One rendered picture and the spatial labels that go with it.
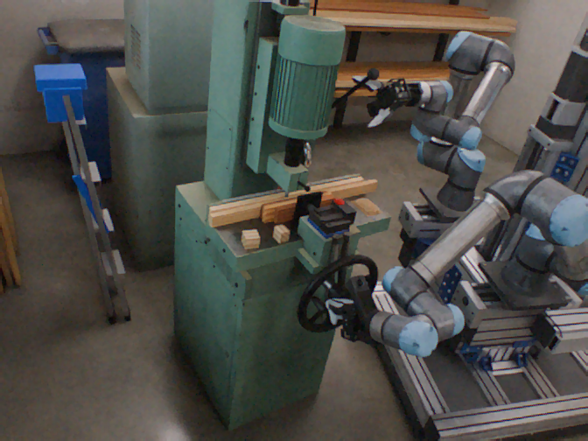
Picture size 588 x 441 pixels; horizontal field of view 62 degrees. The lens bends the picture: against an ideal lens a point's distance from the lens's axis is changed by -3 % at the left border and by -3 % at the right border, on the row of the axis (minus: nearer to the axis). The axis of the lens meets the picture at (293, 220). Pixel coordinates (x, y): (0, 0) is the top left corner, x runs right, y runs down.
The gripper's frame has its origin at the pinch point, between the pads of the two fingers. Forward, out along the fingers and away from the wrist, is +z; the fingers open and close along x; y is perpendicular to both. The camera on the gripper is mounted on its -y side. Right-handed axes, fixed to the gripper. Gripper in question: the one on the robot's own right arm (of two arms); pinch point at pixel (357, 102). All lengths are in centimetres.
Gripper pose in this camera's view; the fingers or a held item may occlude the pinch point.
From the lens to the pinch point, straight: 149.0
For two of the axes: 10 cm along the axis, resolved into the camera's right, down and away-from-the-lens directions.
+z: -8.4, 2.0, -5.1
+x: 2.9, 9.5, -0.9
